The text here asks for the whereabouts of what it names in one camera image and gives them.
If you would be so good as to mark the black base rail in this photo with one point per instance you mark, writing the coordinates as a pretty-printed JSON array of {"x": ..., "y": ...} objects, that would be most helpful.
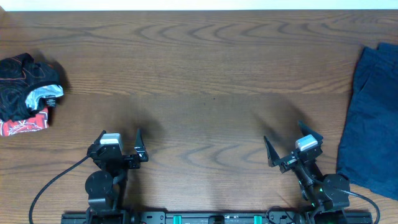
[{"x": 273, "y": 216}]

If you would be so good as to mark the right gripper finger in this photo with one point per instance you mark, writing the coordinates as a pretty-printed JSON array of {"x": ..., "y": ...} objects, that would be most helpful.
[
  {"x": 305, "y": 130},
  {"x": 272, "y": 156}
]

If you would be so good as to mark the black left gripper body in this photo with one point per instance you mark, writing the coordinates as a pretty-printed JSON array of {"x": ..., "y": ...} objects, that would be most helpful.
[{"x": 125, "y": 158}]

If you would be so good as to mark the red patterned folded garment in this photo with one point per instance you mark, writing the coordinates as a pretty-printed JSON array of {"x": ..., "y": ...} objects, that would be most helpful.
[{"x": 36, "y": 123}]

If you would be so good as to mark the black patterned folded garment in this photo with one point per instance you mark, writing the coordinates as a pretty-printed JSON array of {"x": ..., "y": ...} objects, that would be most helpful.
[{"x": 27, "y": 87}]

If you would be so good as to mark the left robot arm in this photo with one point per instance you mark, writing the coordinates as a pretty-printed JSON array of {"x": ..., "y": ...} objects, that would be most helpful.
[{"x": 106, "y": 187}]

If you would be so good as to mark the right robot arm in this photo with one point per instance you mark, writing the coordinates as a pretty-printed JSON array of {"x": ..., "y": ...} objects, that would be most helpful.
[{"x": 327, "y": 193}]

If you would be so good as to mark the navy blue shorts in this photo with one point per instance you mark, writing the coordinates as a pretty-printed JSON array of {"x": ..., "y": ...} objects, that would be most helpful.
[{"x": 367, "y": 153}]

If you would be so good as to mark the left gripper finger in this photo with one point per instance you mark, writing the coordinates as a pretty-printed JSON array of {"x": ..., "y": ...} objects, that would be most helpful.
[
  {"x": 98, "y": 139},
  {"x": 140, "y": 147}
]

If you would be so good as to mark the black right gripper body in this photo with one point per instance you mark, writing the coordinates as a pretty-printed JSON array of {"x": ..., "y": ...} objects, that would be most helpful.
[{"x": 288, "y": 162}]

